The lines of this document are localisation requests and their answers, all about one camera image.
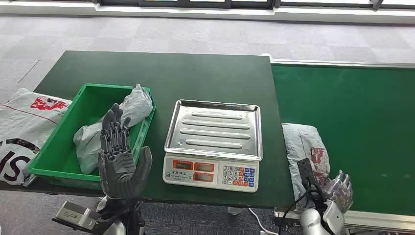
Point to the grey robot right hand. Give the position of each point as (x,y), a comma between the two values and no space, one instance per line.
(342,191)

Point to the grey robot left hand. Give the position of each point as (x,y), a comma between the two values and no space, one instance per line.
(118,168)

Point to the grey mailer package red print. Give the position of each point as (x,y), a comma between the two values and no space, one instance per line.
(303,142)

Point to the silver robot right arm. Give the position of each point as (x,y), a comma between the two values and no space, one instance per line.
(313,222)

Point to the plain grey plastic mailer package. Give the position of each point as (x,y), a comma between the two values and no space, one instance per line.
(136,105)

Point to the green plastic crate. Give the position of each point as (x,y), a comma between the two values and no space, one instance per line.
(64,152)

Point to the white electronic scale steel tray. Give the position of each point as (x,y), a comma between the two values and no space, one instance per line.
(214,129)

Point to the large white printed sack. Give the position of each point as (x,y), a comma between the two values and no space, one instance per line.
(22,126)

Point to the dark green table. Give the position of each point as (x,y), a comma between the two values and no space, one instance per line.
(181,77)

